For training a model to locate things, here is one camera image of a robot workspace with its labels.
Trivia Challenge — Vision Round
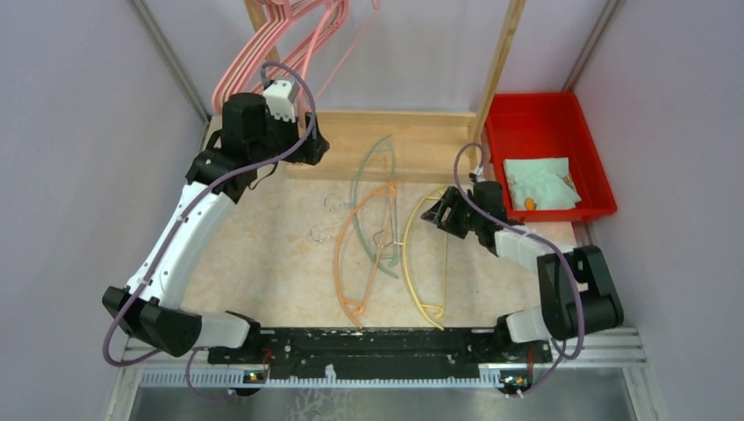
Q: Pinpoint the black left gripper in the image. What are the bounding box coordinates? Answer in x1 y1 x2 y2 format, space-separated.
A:
250 104 330 168

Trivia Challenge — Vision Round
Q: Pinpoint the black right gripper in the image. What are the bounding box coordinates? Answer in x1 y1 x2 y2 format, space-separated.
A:
421 186 483 239

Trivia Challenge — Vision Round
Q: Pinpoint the large pink plastic hanger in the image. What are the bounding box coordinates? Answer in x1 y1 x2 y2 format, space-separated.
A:
211 0 304 114

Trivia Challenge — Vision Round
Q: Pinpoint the thin pink wire hanger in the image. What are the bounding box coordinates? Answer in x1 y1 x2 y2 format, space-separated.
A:
316 0 381 98

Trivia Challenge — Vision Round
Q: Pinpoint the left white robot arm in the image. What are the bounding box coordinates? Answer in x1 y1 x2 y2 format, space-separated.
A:
102 90 330 367

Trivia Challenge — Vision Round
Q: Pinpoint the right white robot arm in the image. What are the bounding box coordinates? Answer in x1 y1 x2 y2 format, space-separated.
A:
421 181 624 361

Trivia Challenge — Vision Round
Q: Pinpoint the wooden hanger rack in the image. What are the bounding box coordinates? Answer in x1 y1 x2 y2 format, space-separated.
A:
244 0 528 182

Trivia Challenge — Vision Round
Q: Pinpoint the pale green cloth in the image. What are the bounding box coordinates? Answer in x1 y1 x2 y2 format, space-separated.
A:
503 157 583 211

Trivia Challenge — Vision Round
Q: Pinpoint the red plastic bin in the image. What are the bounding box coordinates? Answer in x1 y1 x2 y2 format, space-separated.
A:
484 92 618 222

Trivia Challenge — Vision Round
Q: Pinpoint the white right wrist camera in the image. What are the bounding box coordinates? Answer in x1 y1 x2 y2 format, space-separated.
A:
469 164 488 185

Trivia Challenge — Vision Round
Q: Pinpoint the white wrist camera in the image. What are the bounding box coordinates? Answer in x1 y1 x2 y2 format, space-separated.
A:
262 77 300 123
469 164 488 185

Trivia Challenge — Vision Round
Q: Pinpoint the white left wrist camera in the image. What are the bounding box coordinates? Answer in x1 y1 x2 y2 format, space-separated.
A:
262 77 300 123

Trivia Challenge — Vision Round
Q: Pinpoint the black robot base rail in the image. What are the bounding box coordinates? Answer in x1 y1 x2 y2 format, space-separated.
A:
125 326 647 390

